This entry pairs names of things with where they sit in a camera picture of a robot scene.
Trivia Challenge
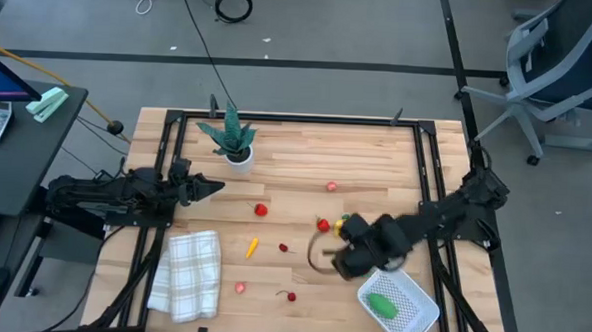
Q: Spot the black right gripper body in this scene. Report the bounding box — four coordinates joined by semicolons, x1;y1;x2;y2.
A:
360;212;416;280

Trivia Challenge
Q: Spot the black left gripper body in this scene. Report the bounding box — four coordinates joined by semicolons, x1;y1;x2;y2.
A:
174;173;200;209

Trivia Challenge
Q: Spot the yellow toy fruit green stem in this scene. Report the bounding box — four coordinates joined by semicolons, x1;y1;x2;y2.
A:
333;213;352;238

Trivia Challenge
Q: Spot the green toy produce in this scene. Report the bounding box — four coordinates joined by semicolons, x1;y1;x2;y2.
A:
366;292;401;321

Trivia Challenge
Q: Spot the white plant pot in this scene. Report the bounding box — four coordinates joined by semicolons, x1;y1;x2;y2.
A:
224;143;256;175

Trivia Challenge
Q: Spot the green snake plant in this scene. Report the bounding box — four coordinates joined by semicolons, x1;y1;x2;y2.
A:
194;100;259;160

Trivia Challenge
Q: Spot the white perforated plastic basket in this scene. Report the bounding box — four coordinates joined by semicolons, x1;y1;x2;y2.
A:
355;266;444;332

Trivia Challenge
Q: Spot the white checked kitchen towel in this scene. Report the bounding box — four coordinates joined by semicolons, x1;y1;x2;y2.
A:
146;228;224;327

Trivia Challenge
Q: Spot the black side desk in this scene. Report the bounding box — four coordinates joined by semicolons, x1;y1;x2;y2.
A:
0;78;113;303

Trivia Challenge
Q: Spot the mint green stapler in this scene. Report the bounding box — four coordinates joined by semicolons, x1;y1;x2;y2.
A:
25;85;70;125

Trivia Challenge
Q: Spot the grey office chair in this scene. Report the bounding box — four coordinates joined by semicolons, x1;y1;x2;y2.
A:
450;0;592;169

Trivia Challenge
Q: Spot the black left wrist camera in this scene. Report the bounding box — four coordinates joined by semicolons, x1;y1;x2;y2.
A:
168;157;193;181

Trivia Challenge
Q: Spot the black aluminium table frame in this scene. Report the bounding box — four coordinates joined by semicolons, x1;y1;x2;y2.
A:
82;104;530;332

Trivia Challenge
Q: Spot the long black floor cable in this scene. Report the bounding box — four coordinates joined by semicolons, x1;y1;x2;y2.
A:
170;0;243;110

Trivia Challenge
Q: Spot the coiled black cable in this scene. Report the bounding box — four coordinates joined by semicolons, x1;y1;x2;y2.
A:
213;0;254;25

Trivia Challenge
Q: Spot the yellow floor cable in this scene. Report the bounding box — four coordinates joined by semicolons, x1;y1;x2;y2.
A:
0;38;136;145

